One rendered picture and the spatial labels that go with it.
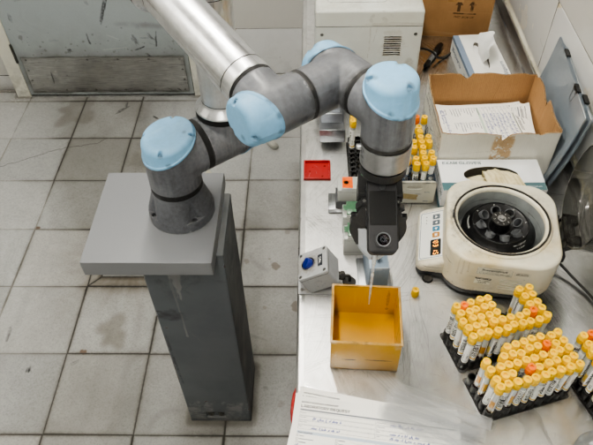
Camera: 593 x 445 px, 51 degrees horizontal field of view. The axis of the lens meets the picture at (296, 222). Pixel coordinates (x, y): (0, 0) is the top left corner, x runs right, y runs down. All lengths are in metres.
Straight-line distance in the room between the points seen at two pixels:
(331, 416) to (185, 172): 0.57
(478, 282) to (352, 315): 0.27
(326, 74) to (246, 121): 0.14
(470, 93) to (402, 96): 0.93
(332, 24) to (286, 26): 1.53
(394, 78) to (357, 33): 0.83
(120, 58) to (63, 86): 0.38
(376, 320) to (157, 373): 1.17
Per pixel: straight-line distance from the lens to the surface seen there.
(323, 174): 1.57
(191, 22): 0.95
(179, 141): 1.28
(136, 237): 1.43
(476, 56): 1.97
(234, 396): 2.00
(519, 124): 1.71
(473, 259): 1.28
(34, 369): 2.44
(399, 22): 1.65
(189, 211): 1.38
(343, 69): 0.89
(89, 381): 2.34
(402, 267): 1.39
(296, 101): 0.84
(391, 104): 0.82
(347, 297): 1.25
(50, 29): 3.34
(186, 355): 1.80
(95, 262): 1.40
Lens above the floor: 1.96
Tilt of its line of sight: 48 degrees down
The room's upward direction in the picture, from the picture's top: 2 degrees counter-clockwise
